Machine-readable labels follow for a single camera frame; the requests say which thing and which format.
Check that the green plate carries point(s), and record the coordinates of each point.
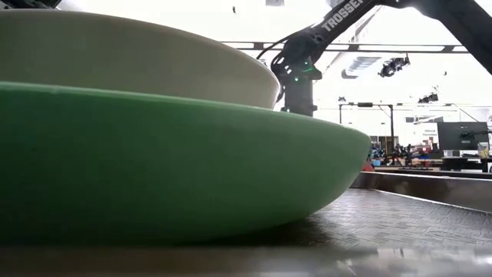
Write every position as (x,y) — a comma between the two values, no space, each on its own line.
(173,165)

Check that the dark brown plastic tray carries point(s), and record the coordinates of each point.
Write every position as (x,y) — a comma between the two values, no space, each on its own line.
(403,223)

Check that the black ceiling spotlight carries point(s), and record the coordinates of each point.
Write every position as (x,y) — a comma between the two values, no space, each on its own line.
(394,66)
(428,98)

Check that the black overhead crossbeam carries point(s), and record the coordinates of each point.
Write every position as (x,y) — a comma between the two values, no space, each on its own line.
(258,45)

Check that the grey-beige bowl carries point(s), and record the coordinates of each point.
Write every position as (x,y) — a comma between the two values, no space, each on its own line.
(134,57)

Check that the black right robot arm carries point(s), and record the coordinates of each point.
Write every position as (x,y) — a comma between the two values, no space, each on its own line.
(346,11)

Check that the black computer monitor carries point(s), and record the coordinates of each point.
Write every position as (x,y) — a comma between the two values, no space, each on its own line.
(461,135)

